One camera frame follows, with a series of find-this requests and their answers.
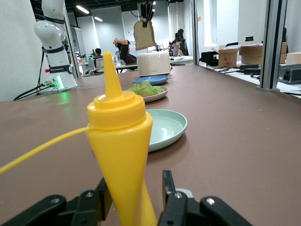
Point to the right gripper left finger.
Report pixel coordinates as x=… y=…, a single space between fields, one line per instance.
x=77 y=209

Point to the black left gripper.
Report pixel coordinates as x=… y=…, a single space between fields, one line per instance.
x=147 y=5

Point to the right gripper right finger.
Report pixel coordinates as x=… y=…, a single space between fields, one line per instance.
x=178 y=207

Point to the brown toast bread slice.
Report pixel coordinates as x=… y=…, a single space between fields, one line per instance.
x=144 y=35

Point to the green lettuce leaf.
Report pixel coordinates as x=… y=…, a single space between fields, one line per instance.
x=145 y=87

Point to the yellow squeeze bottle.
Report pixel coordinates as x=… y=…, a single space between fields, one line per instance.
x=120 y=141

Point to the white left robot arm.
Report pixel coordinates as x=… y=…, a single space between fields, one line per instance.
x=50 y=30

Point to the blue plate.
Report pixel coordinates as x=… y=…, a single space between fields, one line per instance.
x=152 y=80

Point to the beige plate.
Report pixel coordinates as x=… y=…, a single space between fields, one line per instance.
x=155 y=97

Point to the mint green plate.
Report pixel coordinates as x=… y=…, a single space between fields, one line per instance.
x=168 y=127

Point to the white toaster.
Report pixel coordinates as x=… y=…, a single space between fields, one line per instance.
x=152 y=63

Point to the long ceiling light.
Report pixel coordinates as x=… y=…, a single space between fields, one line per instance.
x=82 y=9
x=98 y=19

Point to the clear water bottle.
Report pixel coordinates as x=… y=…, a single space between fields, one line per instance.
x=117 y=58

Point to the seated black-haired person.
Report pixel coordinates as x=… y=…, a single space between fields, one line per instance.
x=98 y=53

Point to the white office chair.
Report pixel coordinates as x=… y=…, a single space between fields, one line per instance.
x=99 y=66

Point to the black equipment case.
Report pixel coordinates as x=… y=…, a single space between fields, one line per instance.
x=209 y=58

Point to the open cardboard box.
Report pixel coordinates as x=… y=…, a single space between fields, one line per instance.
x=227 y=57

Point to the closed cardboard box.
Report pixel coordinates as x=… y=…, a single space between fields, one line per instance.
x=252 y=55

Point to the red plug cap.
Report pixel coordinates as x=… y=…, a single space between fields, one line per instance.
x=47 y=70

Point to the black power adapter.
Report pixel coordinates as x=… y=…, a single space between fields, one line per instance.
x=250 y=69

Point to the small tan cardboard box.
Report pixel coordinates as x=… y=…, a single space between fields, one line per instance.
x=294 y=58

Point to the grey power supply unit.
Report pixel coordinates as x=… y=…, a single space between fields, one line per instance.
x=290 y=73

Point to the aluminium frame profile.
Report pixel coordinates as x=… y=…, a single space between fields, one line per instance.
x=195 y=33
x=70 y=47

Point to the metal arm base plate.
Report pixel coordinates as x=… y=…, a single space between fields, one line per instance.
x=70 y=88

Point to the grey metal post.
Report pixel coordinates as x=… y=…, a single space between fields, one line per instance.
x=272 y=42

